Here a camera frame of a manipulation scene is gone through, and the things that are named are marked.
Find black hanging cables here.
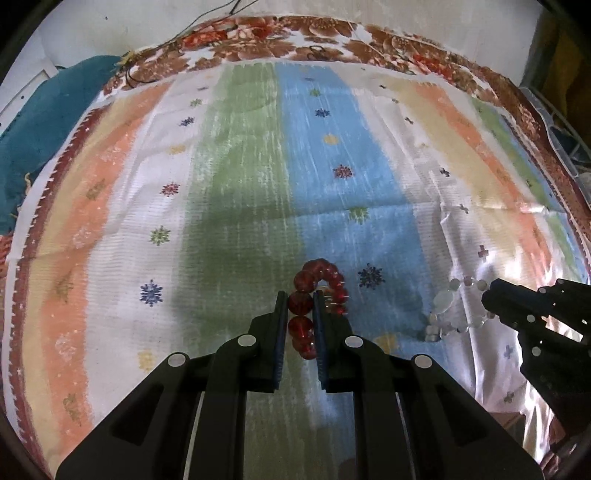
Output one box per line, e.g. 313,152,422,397
121,0,260,89

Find floral brown bedsheet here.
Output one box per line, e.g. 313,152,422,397
95,15,590,272

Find teal quilted pillow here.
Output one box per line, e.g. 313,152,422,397
1,55,119,235

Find striped colourful cloth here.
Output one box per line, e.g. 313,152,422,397
2,61,590,475

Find dark red bead bracelet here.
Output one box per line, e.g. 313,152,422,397
286,258,350,361

